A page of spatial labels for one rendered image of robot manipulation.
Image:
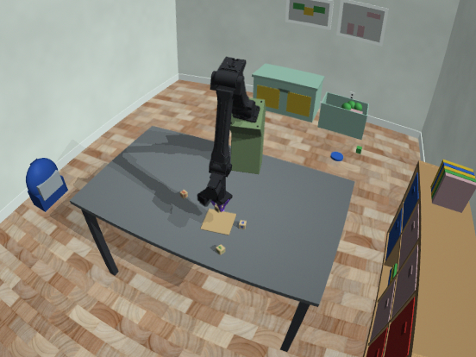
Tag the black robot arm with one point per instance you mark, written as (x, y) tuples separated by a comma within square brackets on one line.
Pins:
[(221, 81)]

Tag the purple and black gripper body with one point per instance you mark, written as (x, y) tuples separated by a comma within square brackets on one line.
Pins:
[(227, 196)]

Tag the tan mat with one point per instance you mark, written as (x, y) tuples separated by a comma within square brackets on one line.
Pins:
[(218, 222)]

